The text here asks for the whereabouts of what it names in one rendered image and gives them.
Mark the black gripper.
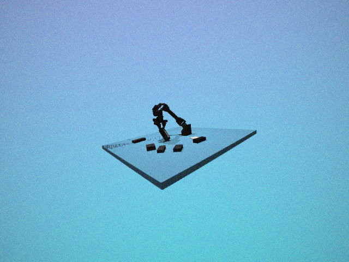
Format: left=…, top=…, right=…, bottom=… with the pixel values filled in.
left=154, top=115, right=168, bottom=130

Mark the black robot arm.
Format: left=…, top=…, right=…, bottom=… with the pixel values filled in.
left=152, top=103, right=187, bottom=128

